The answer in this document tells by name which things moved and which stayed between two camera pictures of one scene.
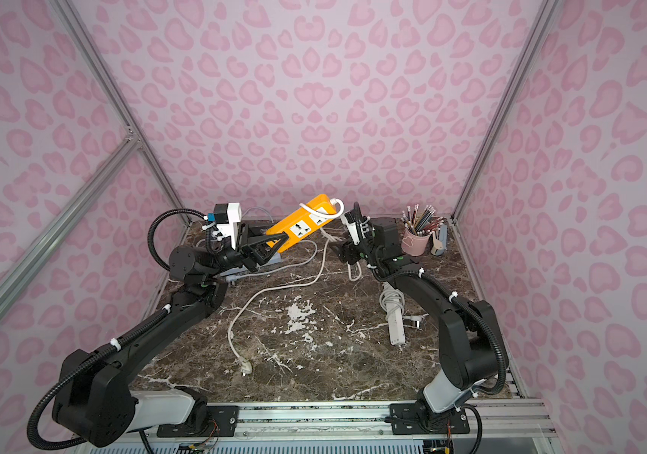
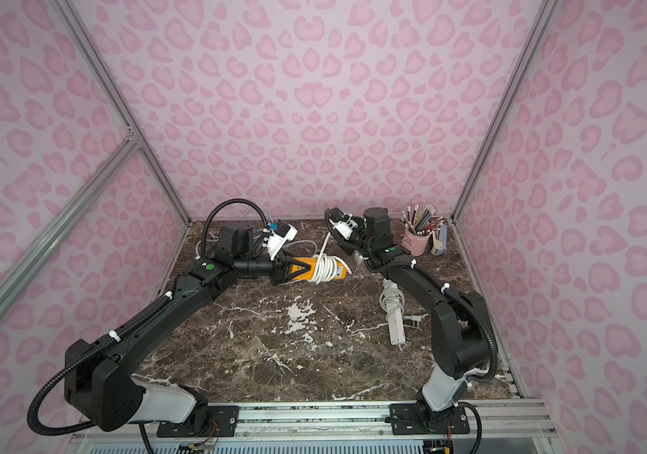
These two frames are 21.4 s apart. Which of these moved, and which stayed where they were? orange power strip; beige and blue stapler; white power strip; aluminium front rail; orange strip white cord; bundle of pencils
Moved: orange strip white cord; orange power strip
Stayed: bundle of pencils; white power strip; aluminium front rail; beige and blue stapler
